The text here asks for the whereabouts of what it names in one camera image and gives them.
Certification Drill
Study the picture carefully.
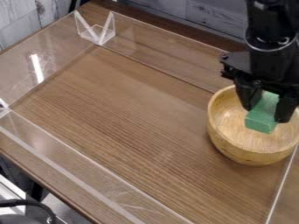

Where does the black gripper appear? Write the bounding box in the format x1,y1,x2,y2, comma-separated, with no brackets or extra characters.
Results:
220,0,299,123

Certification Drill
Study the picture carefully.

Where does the green rectangular block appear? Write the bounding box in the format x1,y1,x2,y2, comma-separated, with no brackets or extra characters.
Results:
244,92,279,134

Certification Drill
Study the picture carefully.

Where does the light wooden bowl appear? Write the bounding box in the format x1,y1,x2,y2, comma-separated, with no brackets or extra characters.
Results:
207,85,299,166

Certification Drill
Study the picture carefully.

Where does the black cable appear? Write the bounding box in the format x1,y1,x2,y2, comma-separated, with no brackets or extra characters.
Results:
0,199,56,224

